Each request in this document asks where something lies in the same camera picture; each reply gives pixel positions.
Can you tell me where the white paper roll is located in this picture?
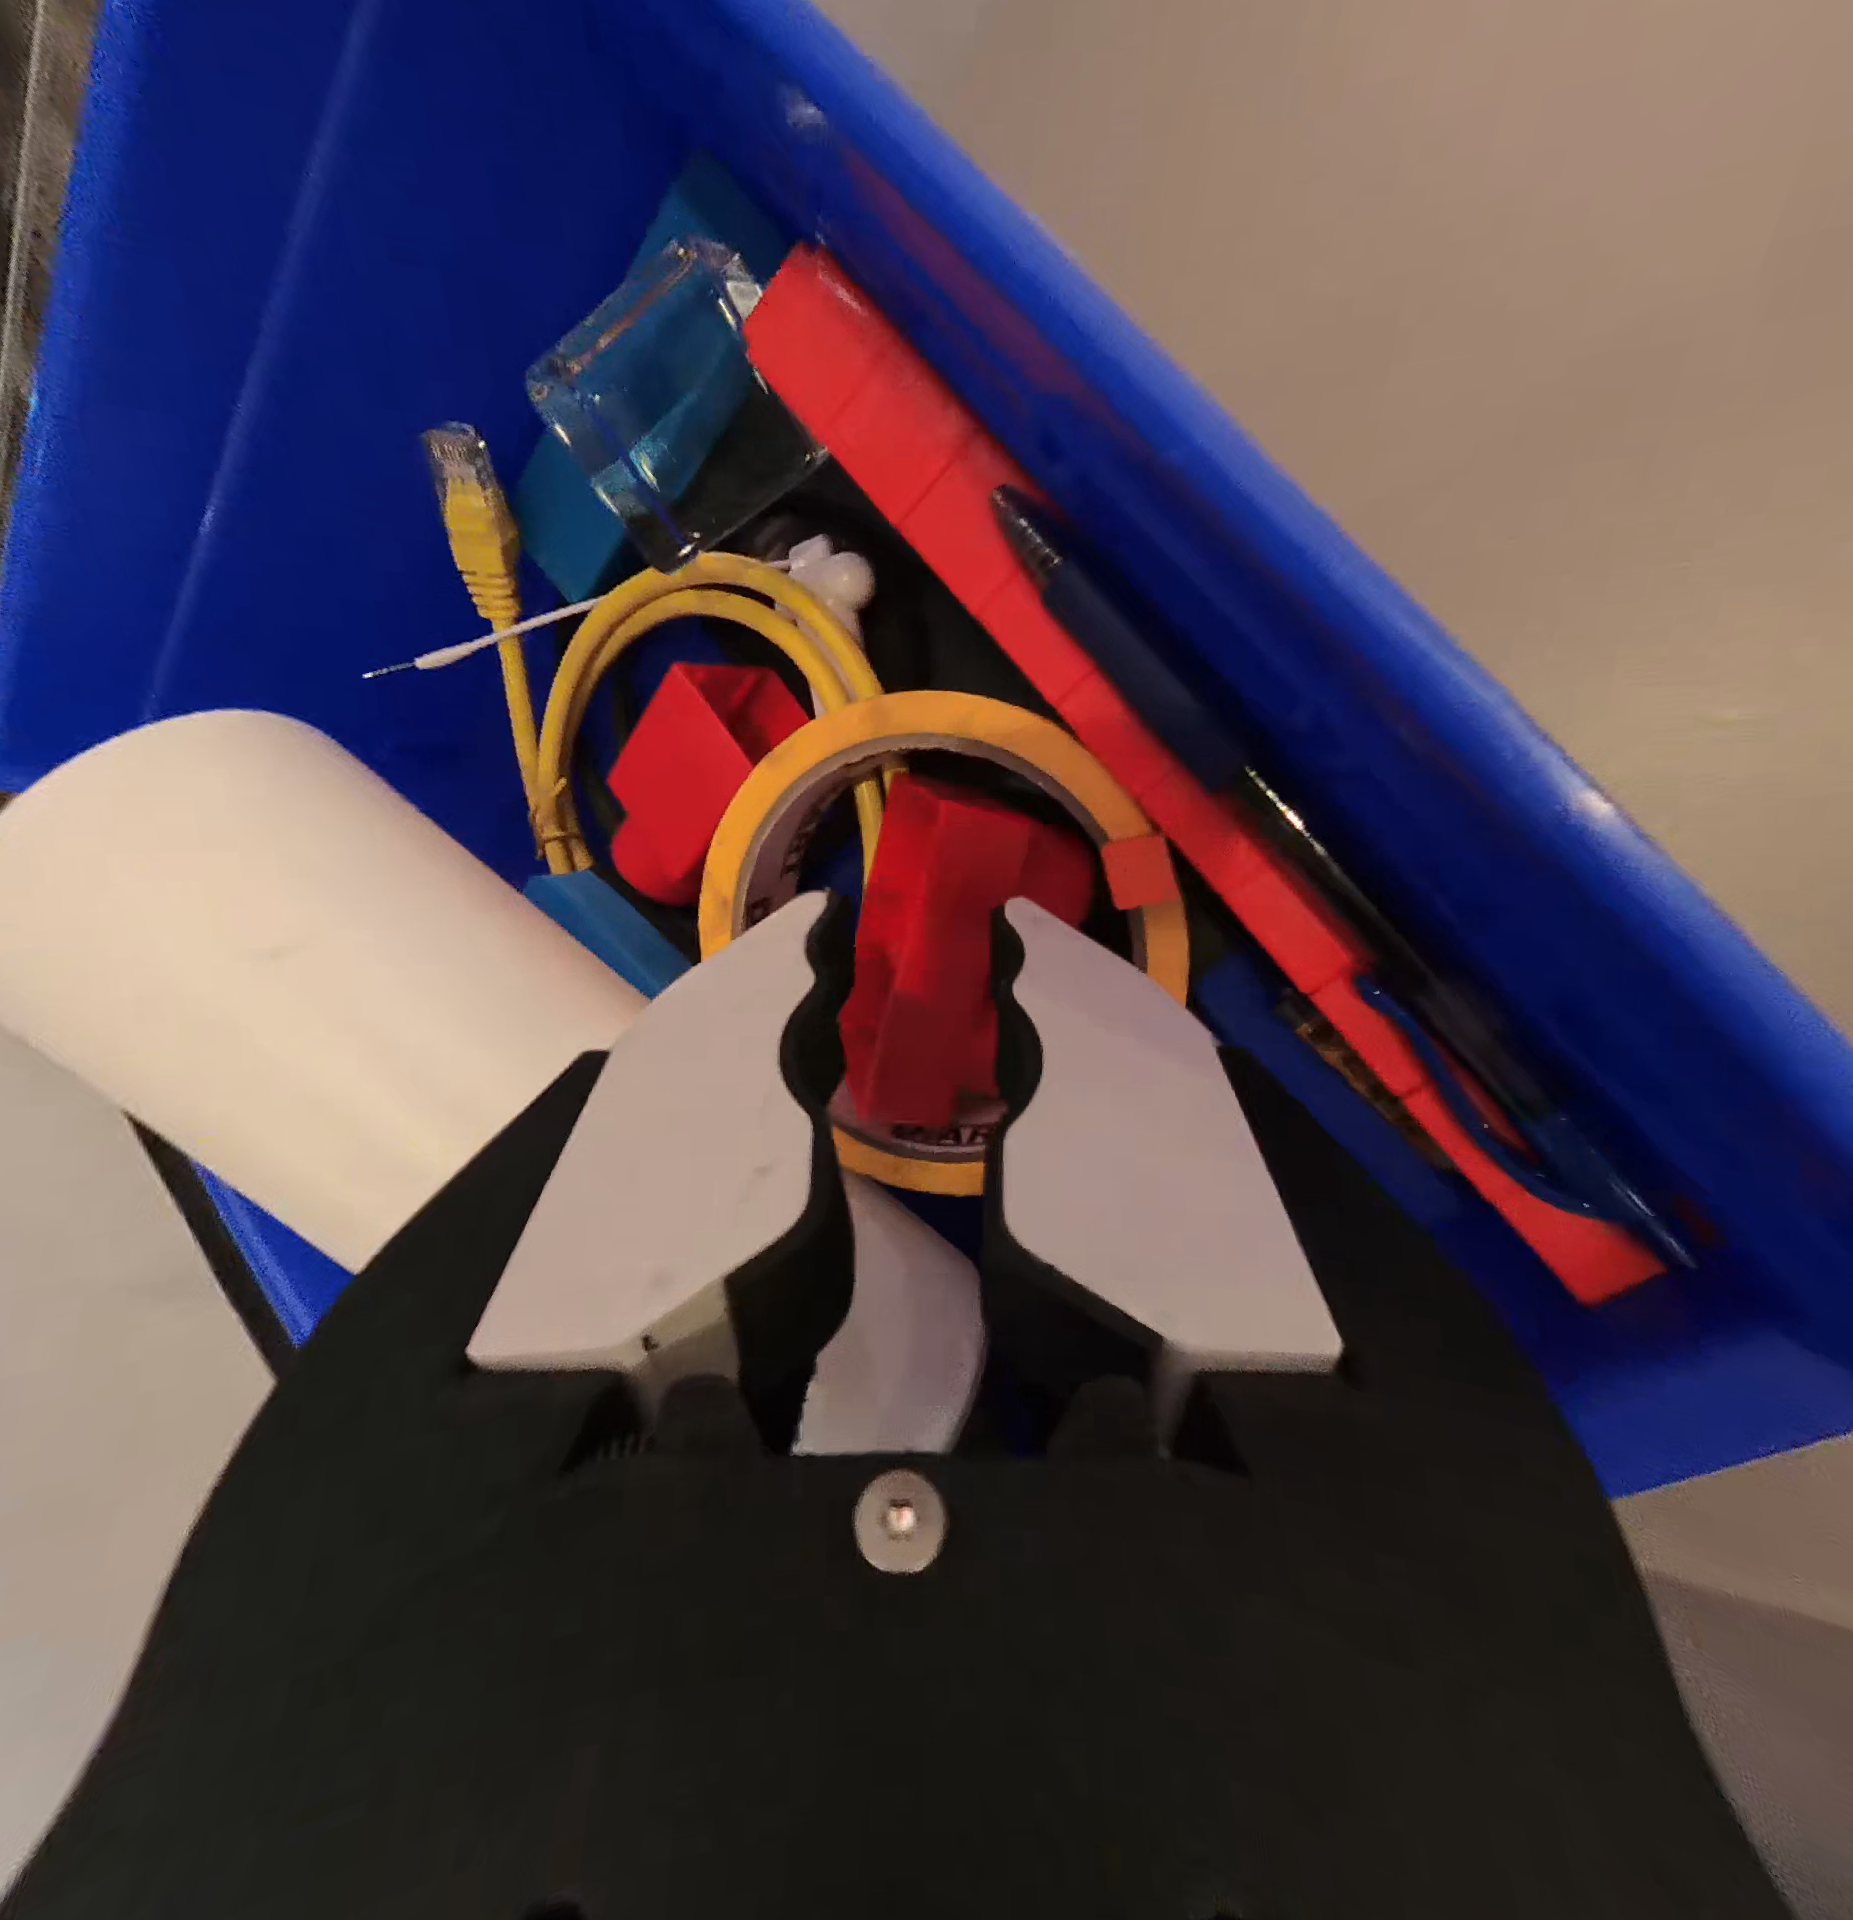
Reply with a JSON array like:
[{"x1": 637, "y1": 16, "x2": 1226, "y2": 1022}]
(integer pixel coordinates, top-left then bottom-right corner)
[{"x1": 0, "y1": 709, "x2": 657, "y2": 1277}]

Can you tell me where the red toy brick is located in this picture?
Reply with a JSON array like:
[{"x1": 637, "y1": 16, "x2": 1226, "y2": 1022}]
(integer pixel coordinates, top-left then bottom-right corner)
[
  {"x1": 836, "y1": 777, "x2": 1096, "y2": 1118},
  {"x1": 610, "y1": 659, "x2": 815, "y2": 905}
]

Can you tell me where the blue plastic bin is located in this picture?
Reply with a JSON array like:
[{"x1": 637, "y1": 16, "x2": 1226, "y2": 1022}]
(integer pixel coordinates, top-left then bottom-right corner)
[{"x1": 0, "y1": 0, "x2": 1853, "y2": 1502}]

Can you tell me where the long red brick plate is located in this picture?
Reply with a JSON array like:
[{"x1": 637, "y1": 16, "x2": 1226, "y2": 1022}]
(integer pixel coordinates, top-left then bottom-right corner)
[{"x1": 744, "y1": 243, "x2": 1671, "y2": 1306}]

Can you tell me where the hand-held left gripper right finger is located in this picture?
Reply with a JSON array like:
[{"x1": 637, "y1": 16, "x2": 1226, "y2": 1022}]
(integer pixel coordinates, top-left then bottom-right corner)
[{"x1": 977, "y1": 896, "x2": 1349, "y2": 1440}]

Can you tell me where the white cable tie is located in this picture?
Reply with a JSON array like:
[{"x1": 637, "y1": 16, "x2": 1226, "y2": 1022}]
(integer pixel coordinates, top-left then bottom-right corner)
[{"x1": 359, "y1": 540, "x2": 882, "y2": 684}]

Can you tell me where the clear glass block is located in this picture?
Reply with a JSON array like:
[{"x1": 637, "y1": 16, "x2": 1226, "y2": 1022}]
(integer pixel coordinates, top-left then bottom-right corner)
[{"x1": 525, "y1": 236, "x2": 836, "y2": 576}]

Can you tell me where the blue pen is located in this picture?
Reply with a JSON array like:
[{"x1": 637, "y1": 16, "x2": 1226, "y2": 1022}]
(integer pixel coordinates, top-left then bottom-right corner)
[{"x1": 991, "y1": 484, "x2": 1700, "y2": 1277}]

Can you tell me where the yellow ethernet cable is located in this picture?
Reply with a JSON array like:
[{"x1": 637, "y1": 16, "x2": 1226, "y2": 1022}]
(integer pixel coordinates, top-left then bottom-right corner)
[{"x1": 419, "y1": 423, "x2": 889, "y2": 879}]

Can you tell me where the teal blue block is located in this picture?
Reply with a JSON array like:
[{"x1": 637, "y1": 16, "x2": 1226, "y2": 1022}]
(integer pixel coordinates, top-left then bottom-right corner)
[{"x1": 514, "y1": 154, "x2": 793, "y2": 602}]

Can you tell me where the yellow tape roll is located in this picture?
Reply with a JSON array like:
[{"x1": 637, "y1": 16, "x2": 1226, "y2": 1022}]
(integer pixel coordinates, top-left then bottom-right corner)
[{"x1": 698, "y1": 690, "x2": 1196, "y2": 1196}]

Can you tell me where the small blue toy brick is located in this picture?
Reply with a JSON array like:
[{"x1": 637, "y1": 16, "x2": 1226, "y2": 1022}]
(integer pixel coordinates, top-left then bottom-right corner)
[{"x1": 520, "y1": 869, "x2": 695, "y2": 999}]

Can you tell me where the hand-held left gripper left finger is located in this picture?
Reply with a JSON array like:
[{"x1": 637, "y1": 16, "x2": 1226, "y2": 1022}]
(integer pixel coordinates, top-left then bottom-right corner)
[{"x1": 465, "y1": 892, "x2": 868, "y2": 1419}]

